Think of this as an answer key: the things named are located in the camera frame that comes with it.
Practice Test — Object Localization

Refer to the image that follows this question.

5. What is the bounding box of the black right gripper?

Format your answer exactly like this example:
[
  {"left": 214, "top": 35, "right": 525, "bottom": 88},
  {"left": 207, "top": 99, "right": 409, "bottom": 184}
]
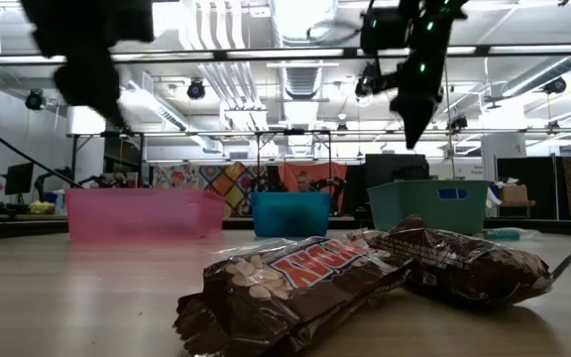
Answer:
[{"left": 389, "top": 0, "right": 469, "bottom": 150}]

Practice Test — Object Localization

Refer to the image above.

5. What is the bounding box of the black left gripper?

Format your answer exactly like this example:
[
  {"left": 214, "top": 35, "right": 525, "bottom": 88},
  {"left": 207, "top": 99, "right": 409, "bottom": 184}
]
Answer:
[{"left": 20, "top": 0, "right": 156, "bottom": 128}]

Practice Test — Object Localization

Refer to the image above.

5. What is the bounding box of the orange candy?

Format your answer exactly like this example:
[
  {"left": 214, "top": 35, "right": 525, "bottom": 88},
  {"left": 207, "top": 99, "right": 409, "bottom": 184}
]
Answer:
[{"left": 342, "top": 227, "right": 384, "bottom": 245}]

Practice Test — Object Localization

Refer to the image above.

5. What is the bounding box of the teal candy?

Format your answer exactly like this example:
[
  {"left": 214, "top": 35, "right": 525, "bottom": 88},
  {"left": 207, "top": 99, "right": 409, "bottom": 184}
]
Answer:
[{"left": 483, "top": 226, "right": 539, "bottom": 244}]

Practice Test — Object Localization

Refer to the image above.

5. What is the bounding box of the brown PayDay candy bar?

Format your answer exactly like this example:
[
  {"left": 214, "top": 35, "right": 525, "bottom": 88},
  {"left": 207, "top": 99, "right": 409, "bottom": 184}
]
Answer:
[
  {"left": 364, "top": 213, "right": 557, "bottom": 311},
  {"left": 172, "top": 235, "right": 415, "bottom": 357}
]

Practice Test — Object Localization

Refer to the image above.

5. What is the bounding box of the large black screen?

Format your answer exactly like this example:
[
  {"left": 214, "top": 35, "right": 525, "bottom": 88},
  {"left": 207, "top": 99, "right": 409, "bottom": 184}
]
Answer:
[{"left": 364, "top": 153, "right": 430, "bottom": 189}]

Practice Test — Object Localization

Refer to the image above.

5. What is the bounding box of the teal plastic bin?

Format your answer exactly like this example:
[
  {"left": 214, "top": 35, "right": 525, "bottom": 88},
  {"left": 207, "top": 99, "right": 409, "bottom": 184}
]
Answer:
[{"left": 367, "top": 178, "right": 491, "bottom": 237}]

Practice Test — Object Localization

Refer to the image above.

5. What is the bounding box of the person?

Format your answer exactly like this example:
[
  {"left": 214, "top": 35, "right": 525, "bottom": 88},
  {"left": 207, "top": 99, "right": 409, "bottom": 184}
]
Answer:
[
  {"left": 294, "top": 171, "right": 314, "bottom": 194},
  {"left": 111, "top": 171, "right": 136, "bottom": 189}
]

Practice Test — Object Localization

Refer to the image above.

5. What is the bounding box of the orange hanging cloth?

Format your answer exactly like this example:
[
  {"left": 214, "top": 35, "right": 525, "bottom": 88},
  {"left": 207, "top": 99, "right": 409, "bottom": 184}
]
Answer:
[{"left": 279, "top": 162, "right": 349, "bottom": 214}]

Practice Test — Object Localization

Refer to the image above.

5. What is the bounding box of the black monitor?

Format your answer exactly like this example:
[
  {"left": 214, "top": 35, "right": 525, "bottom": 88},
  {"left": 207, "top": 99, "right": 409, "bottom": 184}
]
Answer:
[{"left": 3, "top": 162, "right": 36, "bottom": 196}]

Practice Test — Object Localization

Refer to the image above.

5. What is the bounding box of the cardboard box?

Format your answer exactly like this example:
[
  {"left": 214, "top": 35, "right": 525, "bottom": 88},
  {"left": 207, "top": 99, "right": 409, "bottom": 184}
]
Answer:
[{"left": 501, "top": 183, "right": 529, "bottom": 204}]

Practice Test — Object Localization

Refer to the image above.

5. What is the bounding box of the yellow object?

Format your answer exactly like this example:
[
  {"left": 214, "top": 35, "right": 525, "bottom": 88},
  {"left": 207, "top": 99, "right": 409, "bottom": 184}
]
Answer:
[{"left": 28, "top": 200, "right": 57, "bottom": 215}]

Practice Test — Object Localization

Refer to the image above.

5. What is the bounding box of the pink-red plastic bin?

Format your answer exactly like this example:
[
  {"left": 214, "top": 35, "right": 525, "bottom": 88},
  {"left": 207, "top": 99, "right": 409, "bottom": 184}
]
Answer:
[{"left": 64, "top": 186, "right": 227, "bottom": 244}]

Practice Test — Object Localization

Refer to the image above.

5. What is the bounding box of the black partition panel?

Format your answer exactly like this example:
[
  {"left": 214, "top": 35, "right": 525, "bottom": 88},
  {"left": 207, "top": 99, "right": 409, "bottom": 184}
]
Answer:
[{"left": 496, "top": 156, "right": 560, "bottom": 220}]

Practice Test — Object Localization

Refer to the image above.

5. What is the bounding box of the blue plastic bin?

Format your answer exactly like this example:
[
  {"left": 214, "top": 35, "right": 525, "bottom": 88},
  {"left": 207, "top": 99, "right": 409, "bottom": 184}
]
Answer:
[{"left": 250, "top": 191, "right": 334, "bottom": 238}]

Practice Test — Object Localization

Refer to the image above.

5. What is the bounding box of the colourful patchwork quilt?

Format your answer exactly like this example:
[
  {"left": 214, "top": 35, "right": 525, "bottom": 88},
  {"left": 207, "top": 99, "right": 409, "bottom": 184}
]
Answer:
[{"left": 152, "top": 162, "right": 270, "bottom": 219}]

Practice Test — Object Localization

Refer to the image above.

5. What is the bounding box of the black ceiling camera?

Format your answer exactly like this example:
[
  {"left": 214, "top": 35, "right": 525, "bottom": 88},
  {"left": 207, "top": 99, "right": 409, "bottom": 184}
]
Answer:
[
  {"left": 185, "top": 78, "right": 207, "bottom": 102},
  {"left": 542, "top": 76, "right": 568, "bottom": 95},
  {"left": 24, "top": 88, "right": 47, "bottom": 111},
  {"left": 447, "top": 114, "right": 469, "bottom": 133},
  {"left": 354, "top": 61, "right": 396, "bottom": 99}
]

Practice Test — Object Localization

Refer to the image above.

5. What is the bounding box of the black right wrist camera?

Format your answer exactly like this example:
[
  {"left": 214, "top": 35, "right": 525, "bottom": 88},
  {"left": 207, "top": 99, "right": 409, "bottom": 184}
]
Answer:
[{"left": 359, "top": 7, "right": 408, "bottom": 57}]

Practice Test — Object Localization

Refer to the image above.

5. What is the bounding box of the black aluminium rig frame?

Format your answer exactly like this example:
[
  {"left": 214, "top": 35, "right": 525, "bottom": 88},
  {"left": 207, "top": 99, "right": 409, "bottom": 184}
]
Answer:
[{"left": 0, "top": 43, "right": 571, "bottom": 240}]

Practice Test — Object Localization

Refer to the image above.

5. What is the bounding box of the silver ventilation duct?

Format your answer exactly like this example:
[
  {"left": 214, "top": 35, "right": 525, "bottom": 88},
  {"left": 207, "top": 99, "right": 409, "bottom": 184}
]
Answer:
[{"left": 269, "top": 0, "right": 340, "bottom": 156}]

